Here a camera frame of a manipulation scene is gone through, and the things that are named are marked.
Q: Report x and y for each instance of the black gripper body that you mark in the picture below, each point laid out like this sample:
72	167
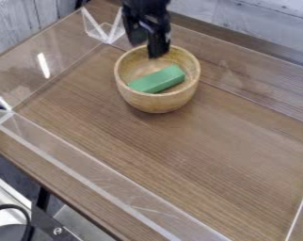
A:
146	11

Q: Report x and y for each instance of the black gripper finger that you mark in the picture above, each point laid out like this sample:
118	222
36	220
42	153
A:
135	32
158	27

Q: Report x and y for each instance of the green rectangular block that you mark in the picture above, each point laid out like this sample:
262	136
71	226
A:
160	80

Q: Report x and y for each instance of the brown wooden bowl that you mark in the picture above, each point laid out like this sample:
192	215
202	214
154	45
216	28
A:
134	65

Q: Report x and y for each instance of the black table leg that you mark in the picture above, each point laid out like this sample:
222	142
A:
43	199

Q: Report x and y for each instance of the clear acrylic front barrier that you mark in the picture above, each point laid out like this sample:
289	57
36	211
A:
131	212

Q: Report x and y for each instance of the clear acrylic corner bracket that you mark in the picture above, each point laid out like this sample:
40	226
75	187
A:
104	32

